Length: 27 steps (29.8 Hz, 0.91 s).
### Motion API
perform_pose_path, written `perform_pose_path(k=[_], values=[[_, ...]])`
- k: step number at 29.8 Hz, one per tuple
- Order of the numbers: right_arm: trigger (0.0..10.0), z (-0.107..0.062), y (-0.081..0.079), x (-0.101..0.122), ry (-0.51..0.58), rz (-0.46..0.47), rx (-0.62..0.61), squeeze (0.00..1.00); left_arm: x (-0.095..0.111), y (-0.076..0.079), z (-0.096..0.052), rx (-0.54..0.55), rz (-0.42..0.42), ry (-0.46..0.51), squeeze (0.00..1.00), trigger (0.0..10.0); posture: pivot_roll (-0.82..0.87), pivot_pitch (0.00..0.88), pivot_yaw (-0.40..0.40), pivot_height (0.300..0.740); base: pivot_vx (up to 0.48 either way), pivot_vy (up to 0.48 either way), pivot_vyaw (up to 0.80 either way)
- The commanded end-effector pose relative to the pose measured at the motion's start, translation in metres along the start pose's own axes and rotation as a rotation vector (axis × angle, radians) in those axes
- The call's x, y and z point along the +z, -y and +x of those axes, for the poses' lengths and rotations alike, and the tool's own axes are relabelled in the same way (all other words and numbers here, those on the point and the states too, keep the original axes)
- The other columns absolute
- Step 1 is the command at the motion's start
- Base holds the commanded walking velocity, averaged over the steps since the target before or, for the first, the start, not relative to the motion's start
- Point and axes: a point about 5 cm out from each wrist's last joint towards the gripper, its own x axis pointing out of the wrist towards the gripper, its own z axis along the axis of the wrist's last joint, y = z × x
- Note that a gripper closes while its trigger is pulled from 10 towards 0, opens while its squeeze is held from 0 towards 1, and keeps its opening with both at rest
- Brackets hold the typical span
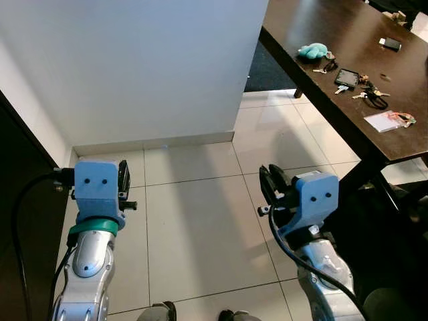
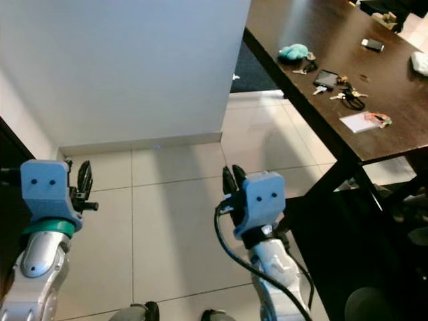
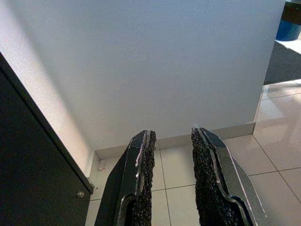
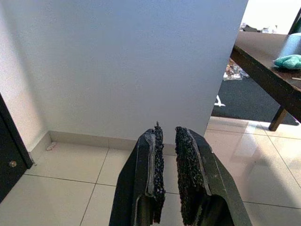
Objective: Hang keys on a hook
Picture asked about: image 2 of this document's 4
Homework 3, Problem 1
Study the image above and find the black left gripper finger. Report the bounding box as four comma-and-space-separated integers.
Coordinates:
76, 160, 94, 199

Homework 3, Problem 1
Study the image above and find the teal plush keychain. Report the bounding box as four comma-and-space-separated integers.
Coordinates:
279, 43, 319, 75

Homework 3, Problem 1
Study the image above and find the dark brown cabinet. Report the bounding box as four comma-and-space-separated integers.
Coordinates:
0, 117, 35, 221

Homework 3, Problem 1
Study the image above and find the dark grey floor rug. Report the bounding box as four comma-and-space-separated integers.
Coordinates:
230, 41, 275, 94

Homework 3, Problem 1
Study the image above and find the grey right robot foot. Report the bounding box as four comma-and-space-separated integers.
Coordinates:
201, 309, 241, 321

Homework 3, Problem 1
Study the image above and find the grey robot foot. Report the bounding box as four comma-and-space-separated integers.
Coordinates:
109, 302, 160, 321
201, 309, 241, 321

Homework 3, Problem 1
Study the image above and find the grey left robot foot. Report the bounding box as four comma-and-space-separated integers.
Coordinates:
109, 302, 160, 321

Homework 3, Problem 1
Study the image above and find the black floor mat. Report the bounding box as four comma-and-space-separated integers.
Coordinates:
284, 157, 428, 321

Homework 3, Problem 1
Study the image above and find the dark wooden table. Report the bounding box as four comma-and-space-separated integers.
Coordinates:
242, 0, 428, 201

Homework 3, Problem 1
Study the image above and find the small black silver device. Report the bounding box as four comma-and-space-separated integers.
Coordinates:
360, 38, 385, 54

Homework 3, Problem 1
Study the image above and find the small tan object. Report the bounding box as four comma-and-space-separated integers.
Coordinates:
371, 11, 399, 29

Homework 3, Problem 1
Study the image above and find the white plastic item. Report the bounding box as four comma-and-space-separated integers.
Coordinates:
411, 51, 428, 76

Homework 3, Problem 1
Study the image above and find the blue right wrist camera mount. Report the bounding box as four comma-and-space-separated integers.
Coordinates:
233, 171, 288, 240

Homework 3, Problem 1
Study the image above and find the white card with red lanyard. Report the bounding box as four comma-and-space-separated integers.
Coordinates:
339, 111, 393, 134

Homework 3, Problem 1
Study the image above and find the black card holder keychain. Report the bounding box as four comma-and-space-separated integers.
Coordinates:
312, 69, 342, 96

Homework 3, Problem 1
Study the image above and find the key bunch with black lanyard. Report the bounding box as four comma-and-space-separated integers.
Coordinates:
329, 75, 370, 112

